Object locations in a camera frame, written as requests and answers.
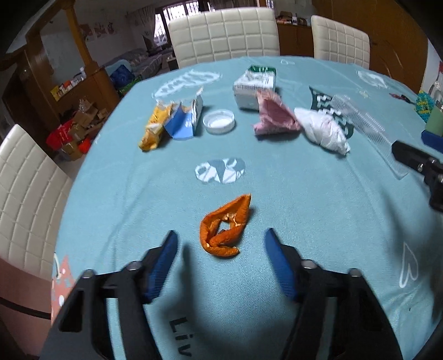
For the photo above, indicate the colourful shopping bag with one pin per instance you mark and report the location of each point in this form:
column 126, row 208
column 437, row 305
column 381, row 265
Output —
column 123, row 80

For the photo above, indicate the orange peel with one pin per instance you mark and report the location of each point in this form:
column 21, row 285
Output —
column 221, row 229

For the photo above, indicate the white plastic jar lid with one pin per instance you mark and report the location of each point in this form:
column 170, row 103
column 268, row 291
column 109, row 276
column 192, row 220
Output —
column 219, row 122

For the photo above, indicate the cream quilted chair left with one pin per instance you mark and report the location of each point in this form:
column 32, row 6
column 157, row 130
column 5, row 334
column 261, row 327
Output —
column 34, row 192

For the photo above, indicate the crumpled white tissue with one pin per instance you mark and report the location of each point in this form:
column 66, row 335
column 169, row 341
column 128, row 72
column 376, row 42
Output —
column 321, row 129

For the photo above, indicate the grey sofa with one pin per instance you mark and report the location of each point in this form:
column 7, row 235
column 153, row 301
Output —
column 141, row 62

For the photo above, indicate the cream quilted chair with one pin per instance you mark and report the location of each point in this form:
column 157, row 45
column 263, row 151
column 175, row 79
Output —
column 334, row 41
column 34, row 192
column 224, row 34

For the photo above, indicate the white green milk carton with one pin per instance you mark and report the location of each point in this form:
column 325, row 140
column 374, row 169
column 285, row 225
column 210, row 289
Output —
column 255, row 78

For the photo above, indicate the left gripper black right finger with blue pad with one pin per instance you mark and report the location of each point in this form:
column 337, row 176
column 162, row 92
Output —
column 339, row 316

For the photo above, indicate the pile of cardboard boxes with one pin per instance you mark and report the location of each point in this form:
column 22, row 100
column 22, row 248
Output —
column 74, row 137

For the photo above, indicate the teal patterned tablecloth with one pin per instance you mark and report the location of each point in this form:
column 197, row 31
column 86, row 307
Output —
column 254, row 208

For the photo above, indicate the wooden partition cabinet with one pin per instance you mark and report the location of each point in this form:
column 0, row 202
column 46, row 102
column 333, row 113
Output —
column 62, row 68

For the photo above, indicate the yellow snack wrapper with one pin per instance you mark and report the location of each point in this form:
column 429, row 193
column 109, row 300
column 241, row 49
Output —
column 155, row 126

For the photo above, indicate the clear plastic tray lid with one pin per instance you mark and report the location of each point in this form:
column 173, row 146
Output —
column 371, row 129

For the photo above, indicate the pink paper wrapper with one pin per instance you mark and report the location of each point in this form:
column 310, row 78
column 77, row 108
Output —
column 275, row 116

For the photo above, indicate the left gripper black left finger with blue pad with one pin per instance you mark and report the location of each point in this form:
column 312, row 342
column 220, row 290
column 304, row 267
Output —
column 81, row 329

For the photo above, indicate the torn blue paper carton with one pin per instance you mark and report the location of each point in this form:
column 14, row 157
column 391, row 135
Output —
column 184, row 119

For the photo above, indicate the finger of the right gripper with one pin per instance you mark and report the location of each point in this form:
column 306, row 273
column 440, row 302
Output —
column 424, row 164

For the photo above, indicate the cream quilted chair far right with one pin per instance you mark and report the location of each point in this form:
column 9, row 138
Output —
column 334, row 41

